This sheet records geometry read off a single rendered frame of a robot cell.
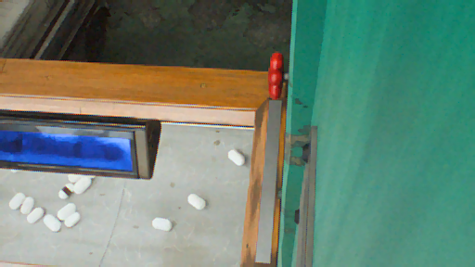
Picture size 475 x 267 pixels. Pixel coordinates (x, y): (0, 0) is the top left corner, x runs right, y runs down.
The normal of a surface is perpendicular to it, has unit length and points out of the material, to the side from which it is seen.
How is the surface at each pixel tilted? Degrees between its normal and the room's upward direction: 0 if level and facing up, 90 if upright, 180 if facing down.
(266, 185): 0
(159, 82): 0
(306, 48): 90
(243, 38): 0
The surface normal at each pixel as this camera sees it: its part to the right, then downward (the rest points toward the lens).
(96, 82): -0.05, -0.48
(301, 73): -0.10, 0.87
